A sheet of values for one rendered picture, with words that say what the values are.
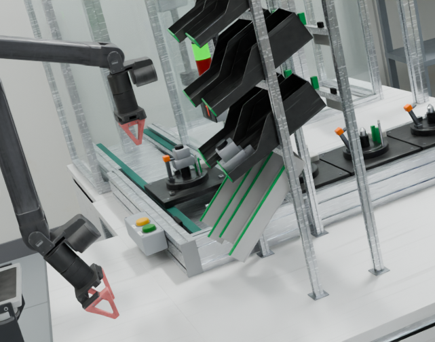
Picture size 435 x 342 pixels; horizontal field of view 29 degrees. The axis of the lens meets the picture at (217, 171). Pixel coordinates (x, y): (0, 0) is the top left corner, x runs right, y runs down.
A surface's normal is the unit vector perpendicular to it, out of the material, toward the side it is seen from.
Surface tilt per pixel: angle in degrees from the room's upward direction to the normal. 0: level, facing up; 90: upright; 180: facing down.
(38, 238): 90
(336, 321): 0
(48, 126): 90
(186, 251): 90
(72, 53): 91
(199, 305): 0
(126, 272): 0
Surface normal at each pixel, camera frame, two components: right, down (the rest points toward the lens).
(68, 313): -0.23, -0.92
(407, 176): 0.34, 0.22
